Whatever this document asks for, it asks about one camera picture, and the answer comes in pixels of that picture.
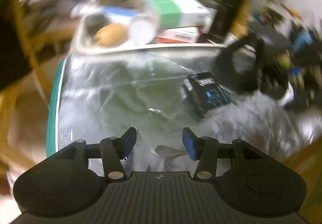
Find white plastic tray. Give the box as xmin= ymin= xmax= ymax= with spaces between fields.
xmin=70 ymin=5 xmax=225 ymax=55

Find green white tissue box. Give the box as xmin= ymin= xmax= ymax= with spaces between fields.
xmin=146 ymin=0 xmax=209 ymax=29

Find white round jar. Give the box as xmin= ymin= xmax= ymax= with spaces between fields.
xmin=128 ymin=19 xmax=156 ymax=45

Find black cartoon snack packet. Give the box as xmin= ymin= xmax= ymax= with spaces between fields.
xmin=180 ymin=72 xmax=235 ymax=121

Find grey zip hard case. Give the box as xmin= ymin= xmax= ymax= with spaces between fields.
xmin=248 ymin=21 xmax=291 ymax=49

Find black thermos bottle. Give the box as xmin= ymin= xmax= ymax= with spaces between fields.
xmin=207 ymin=0 xmax=245 ymax=44

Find black neck pillow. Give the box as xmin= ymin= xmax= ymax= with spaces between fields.
xmin=210 ymin=33 xmax=289 ymax=100

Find tan egg-shaped pouch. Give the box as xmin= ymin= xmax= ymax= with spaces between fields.
xmin=94 ymin=23 xmax=127 ymax=47

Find red white flat box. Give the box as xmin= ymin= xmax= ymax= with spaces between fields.
xmin=156 ymin=27 xmax=200 ymax=43

